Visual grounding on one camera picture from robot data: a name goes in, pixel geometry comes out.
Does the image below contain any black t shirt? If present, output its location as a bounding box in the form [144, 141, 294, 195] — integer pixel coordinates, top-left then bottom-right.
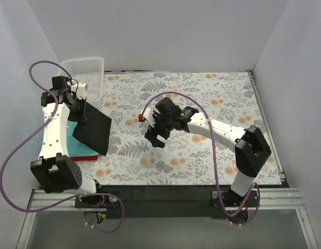
[73, 102, 112, 156]

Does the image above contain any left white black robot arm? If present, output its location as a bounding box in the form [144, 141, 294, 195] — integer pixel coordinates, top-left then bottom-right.
[31, 76, 105, 208]

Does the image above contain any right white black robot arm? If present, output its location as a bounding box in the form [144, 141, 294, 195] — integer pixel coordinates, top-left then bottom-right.
[138, 98, 272, 206]

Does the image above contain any floral table mat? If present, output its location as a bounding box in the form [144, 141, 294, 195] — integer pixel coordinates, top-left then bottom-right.
[78, 72, 266, 185]

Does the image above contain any white plastic basket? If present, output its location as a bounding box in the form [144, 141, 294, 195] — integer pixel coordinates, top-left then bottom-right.
[60, 57, 104, 108]

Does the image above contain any folded teal t shirt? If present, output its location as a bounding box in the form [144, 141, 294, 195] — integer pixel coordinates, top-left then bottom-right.
[66, 121, 99, 158]

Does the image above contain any folded red t shirt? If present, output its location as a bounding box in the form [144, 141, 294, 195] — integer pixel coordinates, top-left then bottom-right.
[70, 155, 99, 162]

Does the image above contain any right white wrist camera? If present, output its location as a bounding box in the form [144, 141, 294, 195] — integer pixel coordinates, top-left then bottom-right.
[138, 108, 155, 127]

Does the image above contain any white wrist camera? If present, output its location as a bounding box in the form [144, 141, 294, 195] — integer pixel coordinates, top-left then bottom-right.
[71, 82, 88, 100]
[138, 108, 155, 127]

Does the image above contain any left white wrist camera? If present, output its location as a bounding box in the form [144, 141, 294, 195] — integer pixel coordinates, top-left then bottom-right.
[71, 82, 88, 100]

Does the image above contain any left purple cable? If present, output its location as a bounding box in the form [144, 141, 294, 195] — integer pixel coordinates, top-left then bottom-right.
[0, 60, 125, 233]

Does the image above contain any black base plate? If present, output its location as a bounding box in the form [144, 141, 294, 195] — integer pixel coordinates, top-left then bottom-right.
[74, 184, 261, 220]

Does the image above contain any aluminium front rail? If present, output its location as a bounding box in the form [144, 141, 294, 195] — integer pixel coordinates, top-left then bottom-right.
[29, 188, 306, 211]

